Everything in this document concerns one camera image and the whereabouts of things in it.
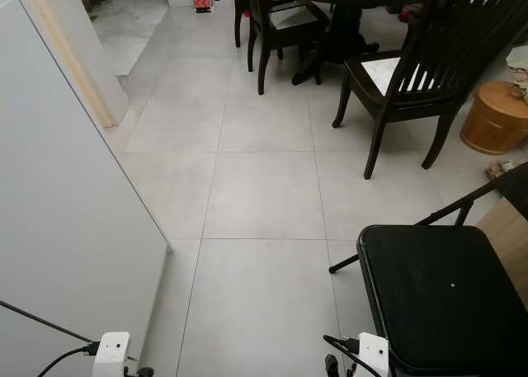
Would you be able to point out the white cabinet side panel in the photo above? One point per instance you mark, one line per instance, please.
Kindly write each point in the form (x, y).
(66, 195)

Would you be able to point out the orange wooden barrel stool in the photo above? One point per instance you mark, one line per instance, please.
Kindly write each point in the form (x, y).
(495, 117)

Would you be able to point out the black folding chair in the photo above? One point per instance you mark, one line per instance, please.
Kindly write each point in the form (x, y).
(437, 299)

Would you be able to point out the light wooden board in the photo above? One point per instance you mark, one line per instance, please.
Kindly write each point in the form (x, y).
(507, 237)

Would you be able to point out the dark wooden dining chair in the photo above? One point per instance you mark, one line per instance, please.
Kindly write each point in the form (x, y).
(404, 103)
(285, 32)

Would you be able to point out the small brown printed boxes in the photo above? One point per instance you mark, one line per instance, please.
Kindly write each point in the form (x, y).
(501, 169)

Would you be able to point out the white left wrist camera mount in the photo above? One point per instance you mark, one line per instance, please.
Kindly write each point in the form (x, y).
(111, 354)

